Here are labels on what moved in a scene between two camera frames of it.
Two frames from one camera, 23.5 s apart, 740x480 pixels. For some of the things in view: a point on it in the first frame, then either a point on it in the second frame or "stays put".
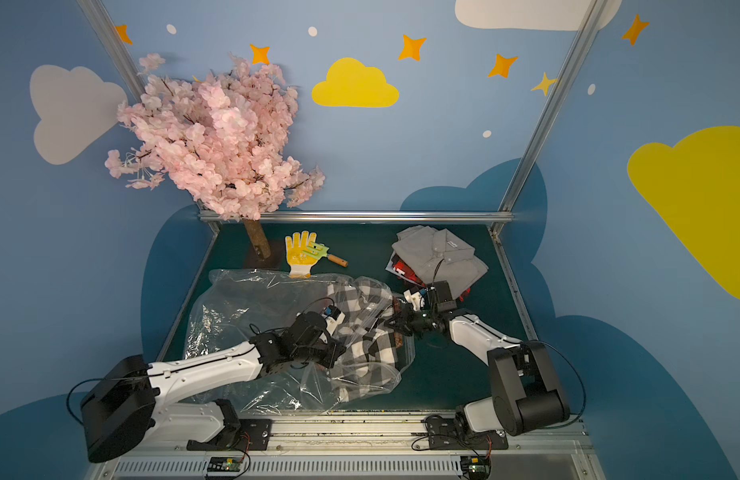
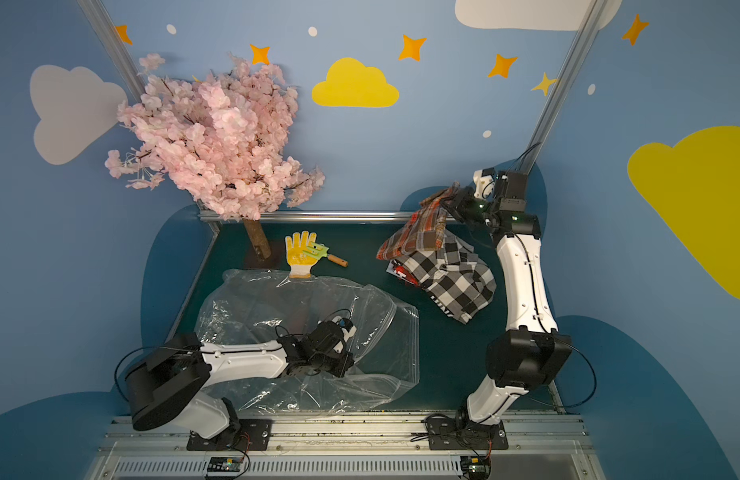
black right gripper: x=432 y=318 to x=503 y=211
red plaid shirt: x=398 y=267 stays put
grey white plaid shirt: x=373 y=353 to x=460 y=284
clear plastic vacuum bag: x=234 y=304 stays put
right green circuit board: x=475 y=467 stays put
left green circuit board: x=225 y=464 stays put
